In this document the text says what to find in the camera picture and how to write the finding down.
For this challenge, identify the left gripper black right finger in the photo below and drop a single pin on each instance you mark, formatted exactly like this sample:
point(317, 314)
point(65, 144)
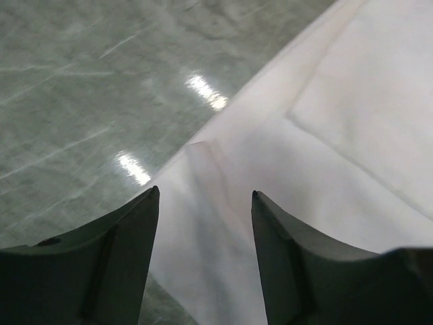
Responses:
point(308, 277)

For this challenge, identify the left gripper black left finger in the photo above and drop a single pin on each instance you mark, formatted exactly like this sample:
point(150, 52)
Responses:
point(95, 274)

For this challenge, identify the white Coca-Cola t-shirt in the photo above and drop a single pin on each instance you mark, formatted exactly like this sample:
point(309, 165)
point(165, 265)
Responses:
point(337, 130)

